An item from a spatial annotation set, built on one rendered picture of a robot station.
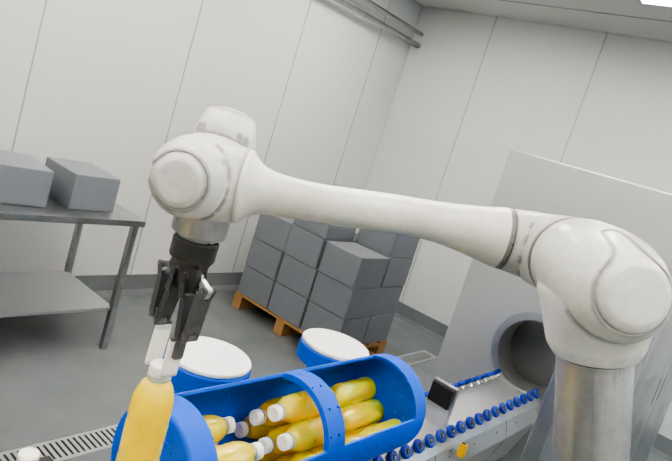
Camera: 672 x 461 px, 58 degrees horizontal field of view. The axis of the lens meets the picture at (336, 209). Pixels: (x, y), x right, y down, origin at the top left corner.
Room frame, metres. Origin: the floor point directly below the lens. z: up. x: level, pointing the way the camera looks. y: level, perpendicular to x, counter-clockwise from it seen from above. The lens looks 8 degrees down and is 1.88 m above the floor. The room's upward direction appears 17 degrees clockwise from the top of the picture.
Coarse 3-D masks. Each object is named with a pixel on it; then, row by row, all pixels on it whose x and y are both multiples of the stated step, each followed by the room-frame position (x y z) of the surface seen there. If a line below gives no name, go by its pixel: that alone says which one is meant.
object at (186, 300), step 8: (184, 280) 0.92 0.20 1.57; (184, 288) 0.92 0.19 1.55; (184, 296) 0.92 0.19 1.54; (192, 296) 0.93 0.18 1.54; (184, 304) 0.92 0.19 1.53; (184, 312) 0.92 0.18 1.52; (176, 320) 0.92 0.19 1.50; (184, 320) 0.92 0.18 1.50; (176, 328) 0.92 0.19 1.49; (176, 336) 0.92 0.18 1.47
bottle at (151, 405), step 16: (144, 384) 0.93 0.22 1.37; (160, 384) 0.93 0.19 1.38; (144, 400) 0.91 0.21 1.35; (160, 400) 0.92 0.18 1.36; (128, 416) 0.92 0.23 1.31; (144, 416) 0.91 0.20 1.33; (160, 416) 0.92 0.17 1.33; (128, 432) 0.92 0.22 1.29; (144, 432) 0.91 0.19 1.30; (160, 432) 0.93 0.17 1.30; (128, 448) 0.91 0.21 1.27; (144, 448) 0.91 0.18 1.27; (160, 448) 0.94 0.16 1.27
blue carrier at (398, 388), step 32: (224, 384) 1.32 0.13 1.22; (256, 384) 1.48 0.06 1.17; (288, 384) 1.61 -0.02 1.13; (320, 384) 1.45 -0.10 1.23; (384, 384) 1.81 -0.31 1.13; (416, 384) 1.72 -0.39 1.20; (192, 416) 1.13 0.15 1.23; (224, 416) 1.45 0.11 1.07; (320, 416) 1.38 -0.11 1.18; (384, 416) 1.79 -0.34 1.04; (416, 416) 1.67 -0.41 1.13; (192, 448) 1.07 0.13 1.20; (352, 448) 1.43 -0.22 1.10; (384, 448) 1.57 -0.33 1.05
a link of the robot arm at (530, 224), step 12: (516, 216) 0.94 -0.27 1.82; (528, 216) 0.94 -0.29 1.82; (540, 216) 0.93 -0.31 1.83; (552, 216) 0.92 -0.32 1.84; (564, 216) 0.91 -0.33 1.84; (516, 228) 0.92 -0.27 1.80; (528, 228) 0.92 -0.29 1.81; (540, 228) 0.90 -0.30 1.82; (516, 240) 0.92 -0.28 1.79; (528, 240) 0.91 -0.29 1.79; (516, 252) 0.92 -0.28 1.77; (528, 252) 0.90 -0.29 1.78; (504, 264) 0.93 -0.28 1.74; (516, 264) 0.92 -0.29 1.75; (528, 264) 0.89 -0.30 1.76; (528, 276) 0.90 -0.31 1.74
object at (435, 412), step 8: (432, 384) 2.12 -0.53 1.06; (440, 384) 2.11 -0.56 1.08; (448, 384) 2.11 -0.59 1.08; (432, 392) 2.12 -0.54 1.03; (440, 392) 2.10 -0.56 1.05; (448, 392) 2.08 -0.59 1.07; (456, 392) 2.08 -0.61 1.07; (432, 400) 2.11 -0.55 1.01; (440, 400) 2.09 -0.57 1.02; (448, 400) 2.07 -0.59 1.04; (432, 408) 2.12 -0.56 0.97; (440, 408) 2.10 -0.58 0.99; (448, 408) 2.08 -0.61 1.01; (432, 416) 2.11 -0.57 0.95; (440, 416) 2.10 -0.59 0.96; (448, 416) 2.08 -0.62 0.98; (440, 424) 2.09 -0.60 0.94
